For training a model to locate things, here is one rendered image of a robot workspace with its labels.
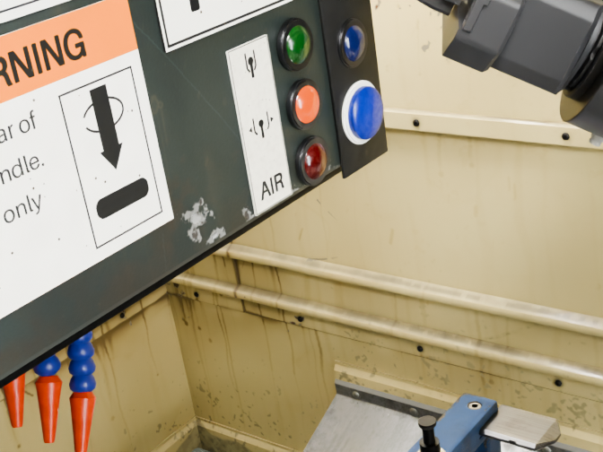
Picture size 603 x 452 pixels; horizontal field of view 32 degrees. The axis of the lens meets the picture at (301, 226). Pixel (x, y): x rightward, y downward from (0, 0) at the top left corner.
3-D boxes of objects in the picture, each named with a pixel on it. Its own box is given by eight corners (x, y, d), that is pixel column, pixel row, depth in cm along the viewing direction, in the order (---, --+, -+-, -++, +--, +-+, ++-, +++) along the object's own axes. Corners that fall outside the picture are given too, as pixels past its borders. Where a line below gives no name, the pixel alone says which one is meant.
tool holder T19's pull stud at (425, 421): (427, 447, 89) (423, 412, 87) (444, 452, 88) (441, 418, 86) (416, 457, 87) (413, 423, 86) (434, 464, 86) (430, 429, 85)
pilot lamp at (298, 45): (317, 59, 54) (311, 18, 53) (292, 72, 53) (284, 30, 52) (308, 58, 54) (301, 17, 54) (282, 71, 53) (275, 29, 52)
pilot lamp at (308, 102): (325, 117, 55) (319, 78, 55) (301, 131, 54) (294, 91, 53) (316, 117, 56) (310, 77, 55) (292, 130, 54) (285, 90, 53)
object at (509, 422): (569, 427, 102) (569, 420, 102) (546, 456, 98) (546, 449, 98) (505, 409, 106) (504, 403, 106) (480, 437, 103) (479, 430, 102)
